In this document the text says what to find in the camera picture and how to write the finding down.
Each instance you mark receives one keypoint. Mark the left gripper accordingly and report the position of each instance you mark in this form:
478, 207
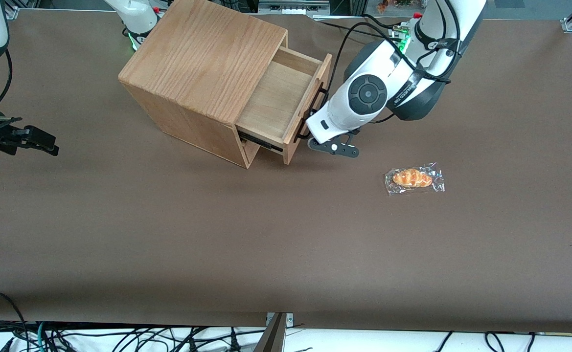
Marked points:
307, 126

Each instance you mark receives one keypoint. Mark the bread roll in clear wrapper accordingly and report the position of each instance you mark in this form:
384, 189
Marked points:
412, 178

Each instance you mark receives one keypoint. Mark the grey power strip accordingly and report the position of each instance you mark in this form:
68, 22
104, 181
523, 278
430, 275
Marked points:
293, 7

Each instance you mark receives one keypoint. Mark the light wooden cabinet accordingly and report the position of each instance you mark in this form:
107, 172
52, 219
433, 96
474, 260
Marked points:
202, 58

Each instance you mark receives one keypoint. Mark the brown angled bar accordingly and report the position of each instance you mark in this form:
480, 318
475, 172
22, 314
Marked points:
272, 337

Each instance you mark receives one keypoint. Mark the light wooden drawer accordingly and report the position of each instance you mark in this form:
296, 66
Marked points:
271, 98

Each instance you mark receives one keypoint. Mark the metal table edge bracket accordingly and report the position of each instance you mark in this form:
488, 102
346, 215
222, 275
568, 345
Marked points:
288, 318

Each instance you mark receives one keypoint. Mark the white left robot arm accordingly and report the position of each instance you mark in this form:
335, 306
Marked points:
368, 93

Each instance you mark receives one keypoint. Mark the black drawer slide rail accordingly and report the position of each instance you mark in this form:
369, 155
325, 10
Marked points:
261, 142

